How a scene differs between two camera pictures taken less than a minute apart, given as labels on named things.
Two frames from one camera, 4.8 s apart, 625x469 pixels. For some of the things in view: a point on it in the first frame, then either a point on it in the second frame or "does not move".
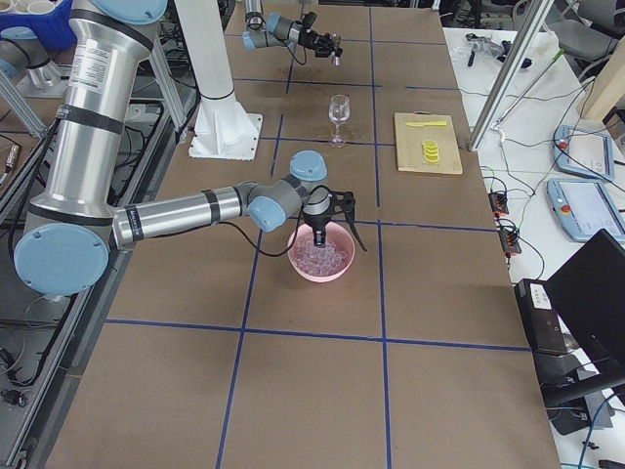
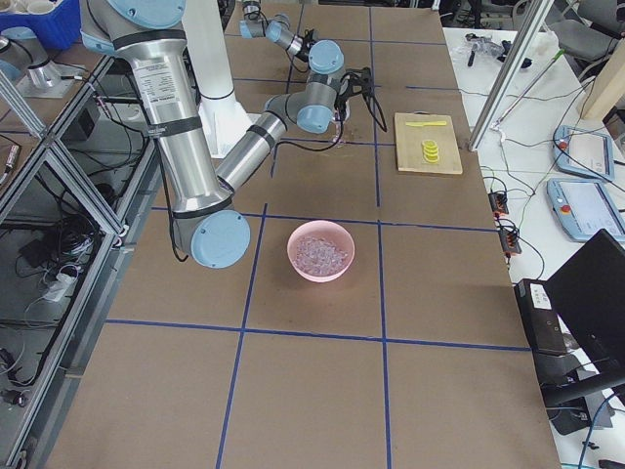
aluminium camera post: (537, 14) does not move
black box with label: (543, 322) does not move
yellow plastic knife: (427, 123) does not move
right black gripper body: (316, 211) → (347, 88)
